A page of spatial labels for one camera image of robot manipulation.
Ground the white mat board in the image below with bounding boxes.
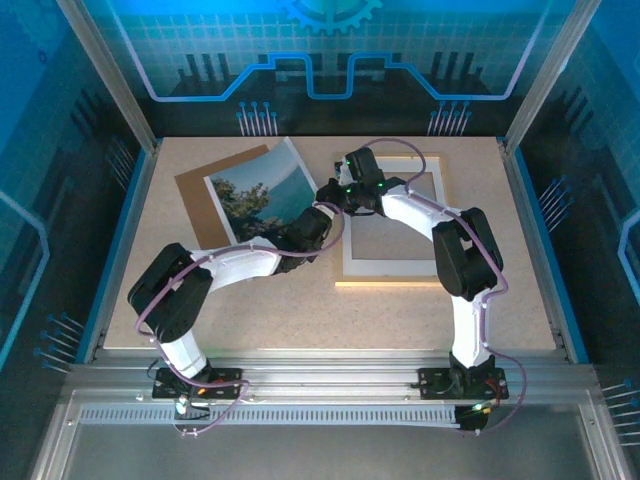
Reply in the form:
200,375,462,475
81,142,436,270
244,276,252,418
342,169,444,277

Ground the aluminium enclosure post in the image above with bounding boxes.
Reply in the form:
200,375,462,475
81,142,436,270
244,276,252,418
54,0,164,151
502,0,604,151

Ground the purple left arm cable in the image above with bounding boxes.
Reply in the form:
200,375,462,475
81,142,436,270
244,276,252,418
135,202,347,439

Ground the grey slotted cable duct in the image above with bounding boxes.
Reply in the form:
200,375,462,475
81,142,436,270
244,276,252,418
78,405,464,427

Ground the light wooden picture frame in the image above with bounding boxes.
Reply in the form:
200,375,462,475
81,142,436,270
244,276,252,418
333,152,449,288

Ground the brown backing board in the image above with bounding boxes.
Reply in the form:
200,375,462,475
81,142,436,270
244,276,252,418
173,144,271,250

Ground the aluminium mounting rail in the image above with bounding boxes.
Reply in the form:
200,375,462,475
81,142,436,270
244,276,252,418
64,347,601,407

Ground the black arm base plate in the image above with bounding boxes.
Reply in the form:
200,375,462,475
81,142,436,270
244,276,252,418
151,367,246,401
417,367,510,401

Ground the grey metal shelf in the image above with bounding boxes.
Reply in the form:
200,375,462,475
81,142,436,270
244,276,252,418
29,389,634,480

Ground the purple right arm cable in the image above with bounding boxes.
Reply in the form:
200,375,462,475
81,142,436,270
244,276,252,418
359,138,529,435

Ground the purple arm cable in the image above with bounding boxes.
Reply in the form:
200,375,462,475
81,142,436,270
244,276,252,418
135,202,347,439
359,138,529,435

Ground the blue edged aluminium side rail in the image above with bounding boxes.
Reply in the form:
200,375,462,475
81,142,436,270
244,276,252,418
499,138,591,364
82,138,164,364

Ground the landscape photo print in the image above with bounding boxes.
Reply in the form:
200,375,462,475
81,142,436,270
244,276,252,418
203,137,320,247

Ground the black control box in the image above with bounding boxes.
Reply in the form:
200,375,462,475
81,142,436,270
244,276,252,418
455,402,490,435

